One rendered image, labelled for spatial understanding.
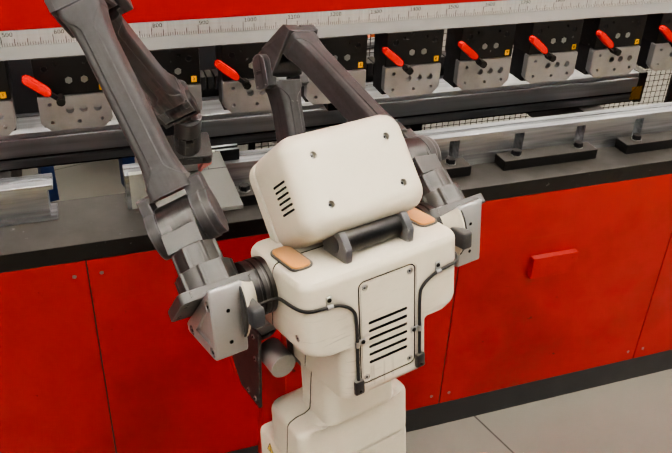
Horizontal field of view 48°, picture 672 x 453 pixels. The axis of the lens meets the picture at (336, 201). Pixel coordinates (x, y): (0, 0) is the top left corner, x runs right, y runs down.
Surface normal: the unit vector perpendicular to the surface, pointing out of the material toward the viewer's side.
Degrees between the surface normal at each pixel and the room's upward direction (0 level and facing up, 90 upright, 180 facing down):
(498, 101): 90
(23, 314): 90
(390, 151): 48
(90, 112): 90
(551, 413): 0
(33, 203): 90
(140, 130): 62
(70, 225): 0
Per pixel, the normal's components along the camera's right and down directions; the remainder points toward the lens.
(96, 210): 0.04, -0.86
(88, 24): 0.02, 0.05
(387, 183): 0.43, -0.25
